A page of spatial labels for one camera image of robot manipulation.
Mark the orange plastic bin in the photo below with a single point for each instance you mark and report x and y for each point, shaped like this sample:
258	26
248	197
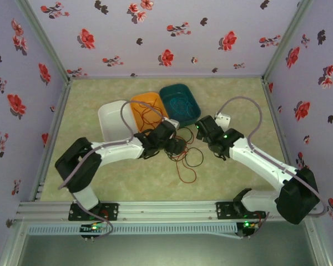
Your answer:
148	95

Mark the white plastic bin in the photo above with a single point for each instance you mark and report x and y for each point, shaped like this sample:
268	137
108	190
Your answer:
111	124

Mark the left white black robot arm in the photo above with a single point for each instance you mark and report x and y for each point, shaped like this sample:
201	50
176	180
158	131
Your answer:
77	166

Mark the aluminium corner post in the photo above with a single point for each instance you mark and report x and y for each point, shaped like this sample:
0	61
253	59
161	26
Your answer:
45	41
286	41

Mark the left controller board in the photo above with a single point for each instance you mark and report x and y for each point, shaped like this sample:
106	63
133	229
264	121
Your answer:
93	228

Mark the controller board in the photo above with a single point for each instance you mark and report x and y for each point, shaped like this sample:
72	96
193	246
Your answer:
247	228
93	228

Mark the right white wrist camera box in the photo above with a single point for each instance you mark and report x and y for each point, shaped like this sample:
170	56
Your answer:
223	119

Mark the aluminium table side rail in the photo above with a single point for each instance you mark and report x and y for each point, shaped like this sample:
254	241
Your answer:
274	110
59	110

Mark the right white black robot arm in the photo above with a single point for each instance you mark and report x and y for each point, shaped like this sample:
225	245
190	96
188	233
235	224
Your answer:
266	166

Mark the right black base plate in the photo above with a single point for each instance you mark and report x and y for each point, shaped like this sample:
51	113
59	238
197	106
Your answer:
223	210

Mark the aluminium mounting rail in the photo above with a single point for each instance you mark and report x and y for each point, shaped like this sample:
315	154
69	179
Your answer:
166	210

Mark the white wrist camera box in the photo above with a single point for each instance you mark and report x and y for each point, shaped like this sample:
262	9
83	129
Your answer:
223	119
171	123

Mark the right controller board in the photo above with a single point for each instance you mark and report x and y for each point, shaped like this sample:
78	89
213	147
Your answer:
247	228

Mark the aluminium frame beam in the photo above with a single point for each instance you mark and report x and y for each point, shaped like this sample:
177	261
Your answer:
11	249
320	255

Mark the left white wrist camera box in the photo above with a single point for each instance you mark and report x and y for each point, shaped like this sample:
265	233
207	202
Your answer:
171	123

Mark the teal plastic bin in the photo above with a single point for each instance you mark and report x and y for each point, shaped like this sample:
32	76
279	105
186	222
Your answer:
183	123

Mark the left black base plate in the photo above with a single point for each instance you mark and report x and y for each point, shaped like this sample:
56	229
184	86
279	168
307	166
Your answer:
112	212

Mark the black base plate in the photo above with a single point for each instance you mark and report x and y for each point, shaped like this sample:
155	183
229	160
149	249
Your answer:
112	212
223	210

